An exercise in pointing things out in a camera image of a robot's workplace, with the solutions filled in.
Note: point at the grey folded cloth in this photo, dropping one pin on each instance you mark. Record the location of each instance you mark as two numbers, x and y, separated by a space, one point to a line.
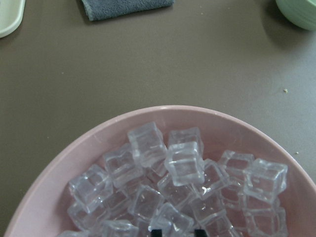
105 9

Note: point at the mint green bowl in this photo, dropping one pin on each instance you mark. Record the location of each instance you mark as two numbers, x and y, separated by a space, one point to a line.
301 13

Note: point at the white rabbit tray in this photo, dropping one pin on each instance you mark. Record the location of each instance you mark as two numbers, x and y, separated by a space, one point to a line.
11 15

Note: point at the ice cube on top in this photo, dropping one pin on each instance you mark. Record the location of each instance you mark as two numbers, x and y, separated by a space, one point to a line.
185 164

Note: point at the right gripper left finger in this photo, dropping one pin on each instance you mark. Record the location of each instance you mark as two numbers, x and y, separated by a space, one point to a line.
156 233

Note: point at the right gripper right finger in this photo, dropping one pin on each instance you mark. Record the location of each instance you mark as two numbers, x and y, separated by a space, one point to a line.
199 233

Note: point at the pink bowl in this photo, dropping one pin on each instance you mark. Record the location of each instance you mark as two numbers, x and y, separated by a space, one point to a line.
42 211

